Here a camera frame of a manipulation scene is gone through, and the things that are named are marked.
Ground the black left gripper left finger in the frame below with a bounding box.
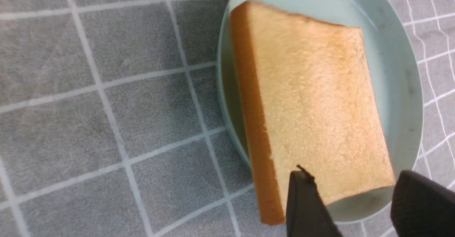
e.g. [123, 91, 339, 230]
[286, 165, 342, 237]

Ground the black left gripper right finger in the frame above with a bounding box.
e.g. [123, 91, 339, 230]
[390, 170, 455, 237]

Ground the toast slice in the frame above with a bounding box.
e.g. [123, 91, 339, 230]
[230, 1, 396, 225]

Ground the light green round plate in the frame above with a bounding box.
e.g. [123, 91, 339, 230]
[217, 0, 423, 223]

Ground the grey checked tablecloth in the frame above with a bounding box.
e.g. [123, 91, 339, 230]
[1, 0, 454, 237]

